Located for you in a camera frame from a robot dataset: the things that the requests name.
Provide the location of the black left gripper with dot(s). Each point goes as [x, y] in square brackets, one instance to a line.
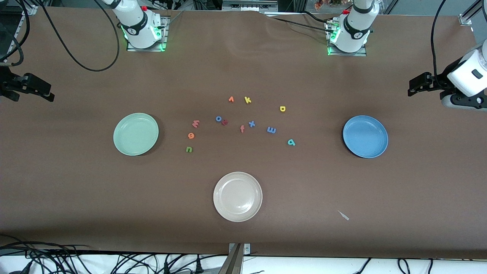
[436, 83]

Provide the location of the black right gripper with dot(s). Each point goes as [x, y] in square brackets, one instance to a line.
[10, 82]

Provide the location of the teal foam letter b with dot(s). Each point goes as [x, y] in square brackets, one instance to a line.
[293, 144]

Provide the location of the blue foam letter m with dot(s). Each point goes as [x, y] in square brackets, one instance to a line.
[271, 130]

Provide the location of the pink foam letter w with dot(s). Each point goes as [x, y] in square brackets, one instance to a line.
[195, 123]

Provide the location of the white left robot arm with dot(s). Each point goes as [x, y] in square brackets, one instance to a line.
[355, 30]

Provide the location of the blue plate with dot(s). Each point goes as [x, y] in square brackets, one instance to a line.
[365, 136]

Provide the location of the light green plate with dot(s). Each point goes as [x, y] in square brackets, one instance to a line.
[136, 134]

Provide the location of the small white paper scrap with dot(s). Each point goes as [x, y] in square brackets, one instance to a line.
[343, 215]

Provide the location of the brown paper table cover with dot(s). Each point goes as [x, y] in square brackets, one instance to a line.
[243, 57]

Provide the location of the beige plate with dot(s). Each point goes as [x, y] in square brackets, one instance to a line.
[237, 196]

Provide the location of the aluminium frame profile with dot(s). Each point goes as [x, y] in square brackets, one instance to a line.
[466, 19]
[30, 10]

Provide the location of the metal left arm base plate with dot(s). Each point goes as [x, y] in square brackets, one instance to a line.
[331, 52]

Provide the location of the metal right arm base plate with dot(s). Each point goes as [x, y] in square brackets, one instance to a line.
[164, 38]

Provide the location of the silver metal frame piece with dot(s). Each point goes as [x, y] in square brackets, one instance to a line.
[247, 5]

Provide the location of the metal camera pole bracket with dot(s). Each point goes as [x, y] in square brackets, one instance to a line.
[233, 262]

